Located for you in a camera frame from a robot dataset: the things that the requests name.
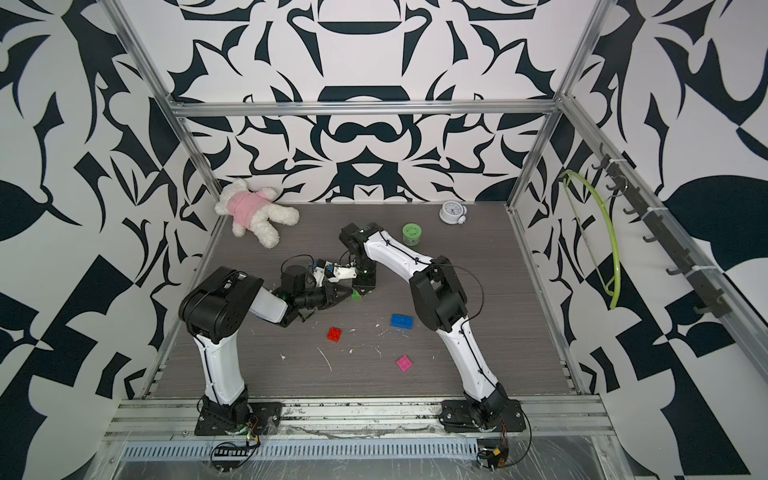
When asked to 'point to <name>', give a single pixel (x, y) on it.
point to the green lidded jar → (411, 234)
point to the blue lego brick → (402, 321)
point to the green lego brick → (355, 295)
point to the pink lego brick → (404, 364)
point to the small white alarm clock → (453, 212)
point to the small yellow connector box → (498, 458)
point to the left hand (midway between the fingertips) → (351, 290)
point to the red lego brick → (334, 334)
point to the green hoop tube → (617, 273)
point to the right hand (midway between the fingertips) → (361, 278)
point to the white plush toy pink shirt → (255, 211)
